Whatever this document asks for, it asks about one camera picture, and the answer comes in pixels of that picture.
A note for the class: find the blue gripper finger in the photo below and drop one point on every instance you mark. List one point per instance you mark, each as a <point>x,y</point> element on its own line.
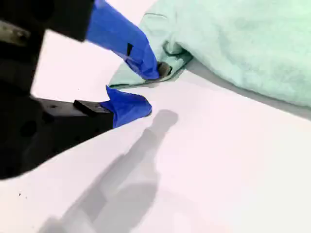
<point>126,106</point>
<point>116,29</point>

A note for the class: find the pale green T-shirt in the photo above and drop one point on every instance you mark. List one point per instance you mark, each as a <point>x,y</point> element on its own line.
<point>243,48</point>

